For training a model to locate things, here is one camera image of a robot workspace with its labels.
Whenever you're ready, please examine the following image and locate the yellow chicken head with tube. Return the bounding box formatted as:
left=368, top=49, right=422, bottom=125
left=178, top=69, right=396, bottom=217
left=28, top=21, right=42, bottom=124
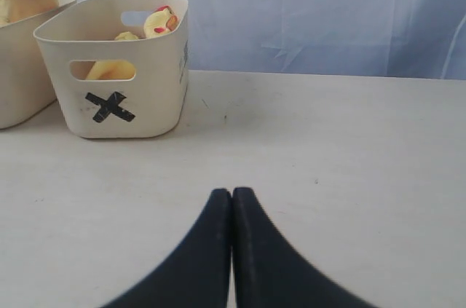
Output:
left=143, top=5, right=179, bottom=39

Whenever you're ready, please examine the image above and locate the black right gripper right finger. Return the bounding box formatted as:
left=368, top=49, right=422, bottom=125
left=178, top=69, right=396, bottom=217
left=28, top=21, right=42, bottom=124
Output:
left=232, top=187, right=368, bottom=308

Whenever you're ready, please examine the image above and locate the cream bin marked O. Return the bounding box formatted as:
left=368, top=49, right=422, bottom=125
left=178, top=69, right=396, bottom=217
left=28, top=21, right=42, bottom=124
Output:
left=0, top=0, right=76, bottom=129

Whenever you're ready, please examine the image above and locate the cream bin marked X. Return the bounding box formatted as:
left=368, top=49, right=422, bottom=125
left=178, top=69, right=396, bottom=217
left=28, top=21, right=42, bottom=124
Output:
left=33, top=0, right=189, bottom=138

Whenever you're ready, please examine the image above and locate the white backdrop curtain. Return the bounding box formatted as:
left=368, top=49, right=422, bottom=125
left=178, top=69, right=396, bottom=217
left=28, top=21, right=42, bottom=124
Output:
left=188, top=0, right=465, bottom=79

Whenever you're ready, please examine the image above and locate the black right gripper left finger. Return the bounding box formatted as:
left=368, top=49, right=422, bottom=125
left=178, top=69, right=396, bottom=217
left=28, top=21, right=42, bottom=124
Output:
left=105, top=189, right=233, bottom=308

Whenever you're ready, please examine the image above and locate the headless yellow rubber chicken body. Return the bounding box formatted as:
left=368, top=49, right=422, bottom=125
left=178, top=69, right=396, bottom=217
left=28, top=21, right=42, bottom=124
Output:
left=85, top=31, right=141, bottom=81

